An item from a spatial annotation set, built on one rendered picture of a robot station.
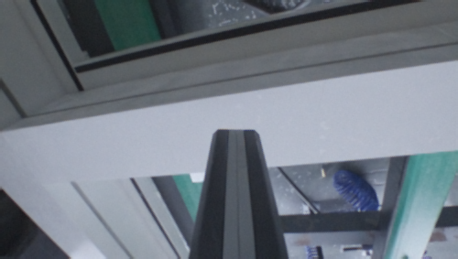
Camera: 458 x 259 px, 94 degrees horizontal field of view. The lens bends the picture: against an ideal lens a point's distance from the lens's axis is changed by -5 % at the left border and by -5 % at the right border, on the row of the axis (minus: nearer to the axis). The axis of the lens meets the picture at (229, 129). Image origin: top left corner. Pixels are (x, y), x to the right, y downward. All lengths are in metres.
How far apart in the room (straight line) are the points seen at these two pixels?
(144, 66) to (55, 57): 0.07
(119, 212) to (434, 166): 0.28
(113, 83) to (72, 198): 0.09
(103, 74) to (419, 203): 0.29
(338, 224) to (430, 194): 0.14
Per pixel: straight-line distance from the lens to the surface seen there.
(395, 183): 0.28
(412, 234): 0.31
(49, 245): 0.31
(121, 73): 0.18
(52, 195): 0.20
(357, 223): 0.37
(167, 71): 0.16
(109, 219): 0.24
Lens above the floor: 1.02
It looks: 57 degrees down
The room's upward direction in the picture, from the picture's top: 165 degrees counter-clockwise
